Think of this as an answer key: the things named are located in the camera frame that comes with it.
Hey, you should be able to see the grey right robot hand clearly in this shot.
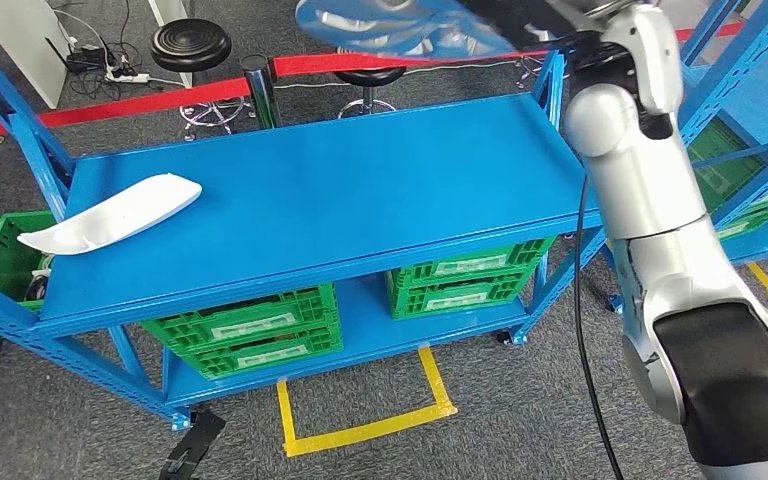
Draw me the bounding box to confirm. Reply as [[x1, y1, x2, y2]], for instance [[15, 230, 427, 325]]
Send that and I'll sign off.
[[461, 0, 584, 51]]

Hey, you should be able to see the grey plastic wheel hubcap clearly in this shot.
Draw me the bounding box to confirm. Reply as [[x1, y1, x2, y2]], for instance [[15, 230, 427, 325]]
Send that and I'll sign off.
[[294, 0, 518, 60]]

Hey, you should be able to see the white plastic car trim part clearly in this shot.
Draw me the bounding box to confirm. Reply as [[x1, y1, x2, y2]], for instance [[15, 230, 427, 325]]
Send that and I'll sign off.
[[17, 172, 204, 256]]

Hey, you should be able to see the chrome chair base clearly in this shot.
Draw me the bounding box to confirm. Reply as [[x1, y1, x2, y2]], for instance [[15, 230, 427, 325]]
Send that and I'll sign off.
[[516, 56, 567, 84]]

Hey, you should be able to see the green plastic crate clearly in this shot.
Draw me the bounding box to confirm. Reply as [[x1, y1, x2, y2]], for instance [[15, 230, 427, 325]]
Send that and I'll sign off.
[[140, 284, 339, 359], [181, 324, 344, 381], [387, 268, 544, 322], [715, 182, 768, 241], [0, 210, 57, 313], [387, 237, 556, 293], [688, 119, 766, 213]]

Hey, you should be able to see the white desk leg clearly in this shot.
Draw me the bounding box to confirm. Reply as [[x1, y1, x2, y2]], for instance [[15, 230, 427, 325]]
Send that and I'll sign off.
[[147, 0, 193, 89]]

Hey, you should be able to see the red barrier belt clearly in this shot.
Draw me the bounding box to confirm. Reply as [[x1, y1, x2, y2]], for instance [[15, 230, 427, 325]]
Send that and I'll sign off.
[[0, 16, 768, 144]]

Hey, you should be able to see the yellow floor tape square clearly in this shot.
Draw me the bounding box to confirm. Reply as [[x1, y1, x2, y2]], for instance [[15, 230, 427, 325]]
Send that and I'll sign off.
[[275, 346, 459, 458]]

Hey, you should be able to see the black network router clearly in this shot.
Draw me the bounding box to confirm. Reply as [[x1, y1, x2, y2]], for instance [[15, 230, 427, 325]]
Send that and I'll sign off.
[[65, 47, 110, 74]]

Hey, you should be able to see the white desk panel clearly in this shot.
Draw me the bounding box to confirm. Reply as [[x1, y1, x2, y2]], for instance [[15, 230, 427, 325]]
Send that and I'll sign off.
[[0, 0, 71, 111]]

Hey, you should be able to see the chrome stanchion post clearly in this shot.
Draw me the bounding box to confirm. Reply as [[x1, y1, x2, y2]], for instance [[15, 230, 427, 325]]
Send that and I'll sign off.
[[239, 54, 284, 130]]

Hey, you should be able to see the black cable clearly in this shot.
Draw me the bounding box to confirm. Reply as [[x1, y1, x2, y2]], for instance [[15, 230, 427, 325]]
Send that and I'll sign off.
[[572, 175, 624, 480]]

